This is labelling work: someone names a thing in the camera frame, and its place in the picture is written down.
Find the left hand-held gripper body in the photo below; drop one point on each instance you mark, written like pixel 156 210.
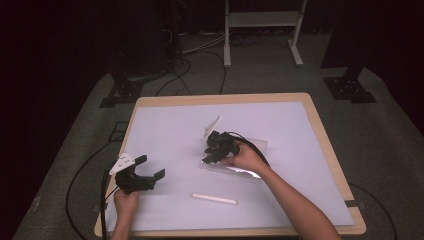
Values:
pixel 130 181

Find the person's left hand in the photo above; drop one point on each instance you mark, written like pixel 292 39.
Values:
pixel 126 203

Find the clear plastic case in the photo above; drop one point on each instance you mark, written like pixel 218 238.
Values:
pixel 258 146

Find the white metal stand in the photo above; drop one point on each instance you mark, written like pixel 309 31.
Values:
pixel 263 18

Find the black stand with base plate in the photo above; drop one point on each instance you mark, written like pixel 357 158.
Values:
pixel 348 88
pixel 121 93

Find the white paper sheet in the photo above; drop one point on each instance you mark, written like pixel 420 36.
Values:
pixel 166 133

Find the black tape strip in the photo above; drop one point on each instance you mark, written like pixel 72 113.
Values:
pixel 350 203

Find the person's right hand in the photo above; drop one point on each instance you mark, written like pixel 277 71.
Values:
pixel 248 158

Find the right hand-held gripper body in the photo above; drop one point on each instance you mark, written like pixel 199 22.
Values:
pixel 221 145

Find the white stick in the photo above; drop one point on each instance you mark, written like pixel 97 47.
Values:
pixel 215 199

